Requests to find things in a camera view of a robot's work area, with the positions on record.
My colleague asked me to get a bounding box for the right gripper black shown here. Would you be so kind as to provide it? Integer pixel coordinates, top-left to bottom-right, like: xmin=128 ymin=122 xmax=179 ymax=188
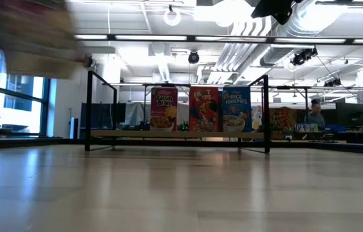
xmin=250 ymin=0 xmax=303 ymax=26

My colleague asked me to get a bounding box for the blue Rice Krispies cereal box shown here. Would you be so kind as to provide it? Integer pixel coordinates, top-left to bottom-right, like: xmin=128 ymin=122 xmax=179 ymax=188
xmin=221 ymin=86 xmax=253 ymax=133

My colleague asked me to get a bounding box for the red Froot Loops cereal box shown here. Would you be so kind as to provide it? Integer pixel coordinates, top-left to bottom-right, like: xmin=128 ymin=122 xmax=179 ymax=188
xmin=189 ymin=86 xmax=220 ymax=133

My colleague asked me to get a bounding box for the pink Raisin Bran cereal box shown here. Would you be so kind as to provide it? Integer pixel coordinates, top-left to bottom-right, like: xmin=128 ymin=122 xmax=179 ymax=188
xmin=150 ymin=86 xmax=179 ymax=132
xmin=0 ymin=0 xmax=86 ymax=81

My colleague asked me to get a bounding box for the LED light bar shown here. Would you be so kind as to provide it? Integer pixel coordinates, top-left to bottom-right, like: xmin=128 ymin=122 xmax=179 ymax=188
xmin=73 ymin=33 xmax=363 ymax=46

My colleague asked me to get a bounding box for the person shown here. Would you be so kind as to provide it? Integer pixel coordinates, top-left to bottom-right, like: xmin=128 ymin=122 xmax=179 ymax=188
xmin=304 ymin=98 xmax=328 ymax=130

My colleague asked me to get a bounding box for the row of small blue boxes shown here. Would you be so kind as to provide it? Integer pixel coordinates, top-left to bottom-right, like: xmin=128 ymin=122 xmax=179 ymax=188
xmin=293 ymin=122 xmax=319 ymax=133

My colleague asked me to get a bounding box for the black computer monitor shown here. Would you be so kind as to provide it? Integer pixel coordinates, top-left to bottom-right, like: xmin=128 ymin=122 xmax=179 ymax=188
xmin=335 ymin=102 xmax=363 ymax=128

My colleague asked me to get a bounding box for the grey fabric cover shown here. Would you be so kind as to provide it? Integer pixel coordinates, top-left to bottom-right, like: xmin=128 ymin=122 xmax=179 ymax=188
xmin=124 ymin=101 xmax=152 ymax=127

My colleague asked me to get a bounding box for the dark blue partition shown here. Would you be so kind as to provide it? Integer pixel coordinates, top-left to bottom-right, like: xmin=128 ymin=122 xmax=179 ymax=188
xmin=79 ymin=102 xmax=127 ymax=139

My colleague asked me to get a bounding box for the large window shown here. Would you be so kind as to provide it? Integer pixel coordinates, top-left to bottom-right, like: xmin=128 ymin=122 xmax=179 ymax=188
xmin=0 ymin=50 xmax=51 ymax=137

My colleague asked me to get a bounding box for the silver air duct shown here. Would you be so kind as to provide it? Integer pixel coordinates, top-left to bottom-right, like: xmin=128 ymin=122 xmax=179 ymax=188
xmin=259 ymin=0 xmax=348 ymax=68

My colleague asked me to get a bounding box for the black ceiling camera cluster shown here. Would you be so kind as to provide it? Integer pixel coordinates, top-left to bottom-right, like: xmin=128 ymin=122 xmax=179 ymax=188
xmin=290 ymin=46 xmax=319 ymax=67

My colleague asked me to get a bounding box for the white hanging ring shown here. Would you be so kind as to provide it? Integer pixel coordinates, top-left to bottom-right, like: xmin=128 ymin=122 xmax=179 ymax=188
xmin=163 ymin=4 xmax=182 ymax=27

